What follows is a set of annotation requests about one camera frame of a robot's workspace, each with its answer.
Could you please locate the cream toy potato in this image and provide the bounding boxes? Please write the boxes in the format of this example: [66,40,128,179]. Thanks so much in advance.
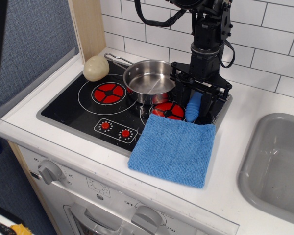
[83,55,110,82]

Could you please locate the light wooden post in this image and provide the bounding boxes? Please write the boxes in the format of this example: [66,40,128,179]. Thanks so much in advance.
[68,0,106,63]

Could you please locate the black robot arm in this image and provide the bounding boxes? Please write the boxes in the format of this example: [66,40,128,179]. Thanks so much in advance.
[171,0,233,117]

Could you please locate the grey oven knob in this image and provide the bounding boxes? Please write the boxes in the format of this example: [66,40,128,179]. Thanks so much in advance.
[38,160,62,185]
[131,206,163,235]

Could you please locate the grey right oven knob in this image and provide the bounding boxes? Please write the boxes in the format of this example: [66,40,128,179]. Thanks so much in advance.
[131,206,163,235]

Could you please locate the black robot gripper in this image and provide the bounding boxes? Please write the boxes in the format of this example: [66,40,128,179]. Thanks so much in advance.
[170,48,232,117]

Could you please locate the stainless steel pot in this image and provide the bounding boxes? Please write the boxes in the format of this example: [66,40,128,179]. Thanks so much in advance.
[104,53,175,105]

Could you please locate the blue microfiber cloth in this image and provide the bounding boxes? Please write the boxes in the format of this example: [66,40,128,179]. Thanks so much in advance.
[128,114,216,188]

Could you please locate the yellow object at corner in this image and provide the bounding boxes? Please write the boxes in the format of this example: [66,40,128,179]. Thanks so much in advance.
[10,224,33,235]

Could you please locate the black toy stove top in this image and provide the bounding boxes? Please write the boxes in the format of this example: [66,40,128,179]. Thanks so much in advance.
[37,62,232,156]

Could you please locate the white toy oven front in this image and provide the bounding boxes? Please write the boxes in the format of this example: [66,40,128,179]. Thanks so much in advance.
[20,147,239,235]

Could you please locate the grey sink basin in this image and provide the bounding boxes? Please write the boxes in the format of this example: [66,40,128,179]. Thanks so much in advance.
[238,113,294,224]

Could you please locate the blue handled metal spoon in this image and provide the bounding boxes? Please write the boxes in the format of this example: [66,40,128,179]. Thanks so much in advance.
[185,92,202,122]

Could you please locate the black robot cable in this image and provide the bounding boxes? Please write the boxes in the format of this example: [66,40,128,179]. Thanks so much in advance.
[134,0,187,28]

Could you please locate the grey left oven knob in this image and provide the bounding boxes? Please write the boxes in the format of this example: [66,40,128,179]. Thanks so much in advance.
[38,160,62,185]

